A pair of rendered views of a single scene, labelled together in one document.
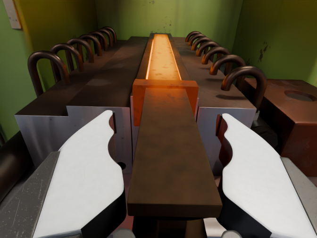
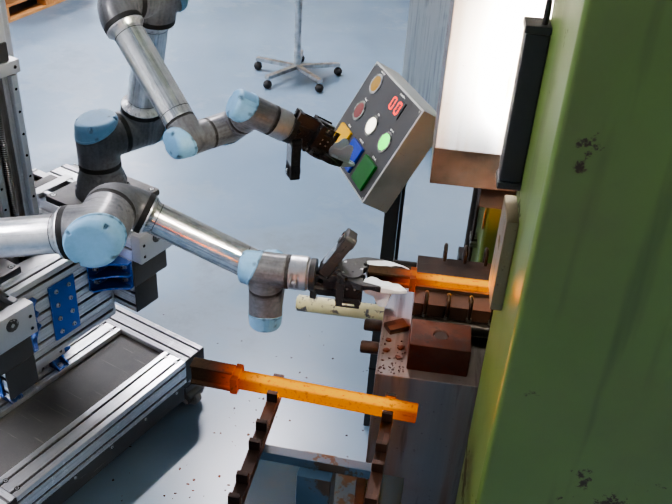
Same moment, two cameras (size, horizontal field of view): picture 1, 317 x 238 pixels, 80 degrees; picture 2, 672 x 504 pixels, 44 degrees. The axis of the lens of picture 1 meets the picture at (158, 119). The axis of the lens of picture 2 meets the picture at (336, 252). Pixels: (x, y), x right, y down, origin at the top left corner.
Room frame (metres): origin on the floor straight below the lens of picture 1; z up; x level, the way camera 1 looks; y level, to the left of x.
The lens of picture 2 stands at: (0.13, -1.48, 2.01)
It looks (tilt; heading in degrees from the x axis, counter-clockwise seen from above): 33 degrees down; 97
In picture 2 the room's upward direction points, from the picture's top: 4 degrees clockwise
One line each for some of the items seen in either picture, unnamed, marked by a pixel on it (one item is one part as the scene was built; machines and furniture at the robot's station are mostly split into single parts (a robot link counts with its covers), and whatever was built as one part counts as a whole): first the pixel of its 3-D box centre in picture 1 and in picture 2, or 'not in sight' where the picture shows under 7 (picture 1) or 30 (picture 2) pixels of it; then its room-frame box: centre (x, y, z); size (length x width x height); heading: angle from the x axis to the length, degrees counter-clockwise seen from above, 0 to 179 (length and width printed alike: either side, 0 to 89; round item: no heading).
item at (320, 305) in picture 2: not in sight; (375, 312); (0.04, 0.36, 0.62); 0.44 x 0.05 x 0.05; 1
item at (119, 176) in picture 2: not in sight; (101, 176); (-0.77, 0.49, 0.87); 0.15 x 0.15 x 0.10
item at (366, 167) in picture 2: not in sight; (365, 173); (-0.03, 0.43, 1.01); 0.07 x 0.05 x 0.07; 116
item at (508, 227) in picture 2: not in sight; (503, 253); (0.27, -0.29, 1.27); 0.09 x 0.02 x 0.17; 91
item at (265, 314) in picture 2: not in sight; (266, 301); (-0.19, 0.01, 0.88); 0.11 x 0.08 x 0.11; 96
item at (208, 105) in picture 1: (147, 71); (511, 300); (0.35, 0.02, 0.96); 0.42 x 0.20 x 0.09; 1
